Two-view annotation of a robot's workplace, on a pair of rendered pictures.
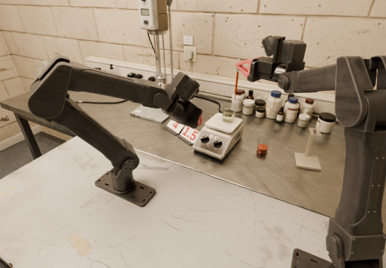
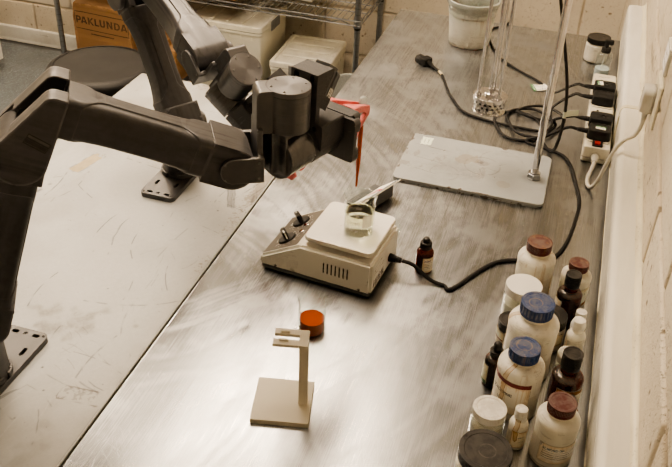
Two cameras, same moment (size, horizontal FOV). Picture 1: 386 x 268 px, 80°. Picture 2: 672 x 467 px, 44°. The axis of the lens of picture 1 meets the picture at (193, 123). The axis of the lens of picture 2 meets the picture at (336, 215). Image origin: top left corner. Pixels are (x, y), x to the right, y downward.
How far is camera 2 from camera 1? 1.39 m
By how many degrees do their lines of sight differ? 65
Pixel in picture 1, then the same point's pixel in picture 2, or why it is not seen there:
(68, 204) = not seen: hidden behind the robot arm
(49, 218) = not seen: hidden behind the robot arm
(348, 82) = (33, 95)
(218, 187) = (185, 264)
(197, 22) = not seen: outside the picture
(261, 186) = (189, 317)
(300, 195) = (165, 369)
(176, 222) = (111, 226)
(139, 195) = (160, 185)
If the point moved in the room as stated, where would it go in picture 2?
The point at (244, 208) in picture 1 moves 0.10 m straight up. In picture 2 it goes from (134, 293) to (128, 242)
